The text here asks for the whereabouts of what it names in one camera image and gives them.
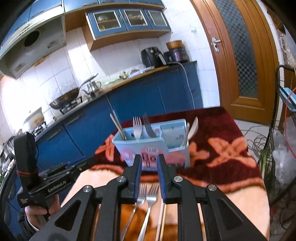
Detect red cable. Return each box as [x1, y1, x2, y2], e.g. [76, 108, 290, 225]
[283, 87, 296, 147]

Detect blue lower kitchen cabinets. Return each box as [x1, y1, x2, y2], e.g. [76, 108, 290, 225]
[0, 60, 204, 232]

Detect wooden chopstick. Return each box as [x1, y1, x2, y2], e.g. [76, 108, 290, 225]
[159, 204, 167, 241]

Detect clear plastic bags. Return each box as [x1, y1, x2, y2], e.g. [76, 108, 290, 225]
[273, 117, 296, 185]

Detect person left hand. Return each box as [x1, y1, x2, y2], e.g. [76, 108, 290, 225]
[25, 194, 61, 229]

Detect range hood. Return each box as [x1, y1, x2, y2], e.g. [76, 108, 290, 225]
[1, 17, 66, 79]

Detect blue upper wall cabinets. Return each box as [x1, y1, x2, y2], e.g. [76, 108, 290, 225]
[1, 1, 171, 53]

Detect black wok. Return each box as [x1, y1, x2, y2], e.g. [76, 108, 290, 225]
[49, 73, 98, 109]

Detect black metal trolley rack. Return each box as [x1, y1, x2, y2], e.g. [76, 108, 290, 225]
[263, 65, 295, 207]

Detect white power cable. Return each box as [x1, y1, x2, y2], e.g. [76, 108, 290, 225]
[166, 61, 196, 110]

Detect pale pink chopstick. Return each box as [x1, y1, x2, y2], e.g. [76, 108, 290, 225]
[155, 202, 165, 241]

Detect beige plastic spoon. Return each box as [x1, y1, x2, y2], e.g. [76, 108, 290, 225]
[182, 117, 199, 146]

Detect orange red floral blanket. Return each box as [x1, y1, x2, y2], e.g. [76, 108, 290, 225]
[62, 107, 270, 240]

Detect black air fryer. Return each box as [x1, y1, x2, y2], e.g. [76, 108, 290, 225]
[141, 47, 167, 68]

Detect wooden door with glass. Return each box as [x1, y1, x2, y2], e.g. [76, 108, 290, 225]
[191, 1, 279, 125]

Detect rice cooker with brown pot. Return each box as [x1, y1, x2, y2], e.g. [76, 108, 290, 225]
[164, 40, 190, 63]

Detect steel kettle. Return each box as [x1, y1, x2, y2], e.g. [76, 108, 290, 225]
[82, 81, 101, 98]

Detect white pot on stove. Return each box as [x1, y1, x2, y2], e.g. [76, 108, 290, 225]
[23, 107, 45, 132]

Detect blue utensil holder box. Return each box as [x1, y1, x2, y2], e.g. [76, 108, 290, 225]
[112, 119, 190, 171]

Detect beige plastic fork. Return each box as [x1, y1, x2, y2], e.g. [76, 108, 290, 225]
[133, 116, 142, 141]

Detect slim steel utensil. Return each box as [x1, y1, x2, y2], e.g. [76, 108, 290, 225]
[110, 113, 126, 141]

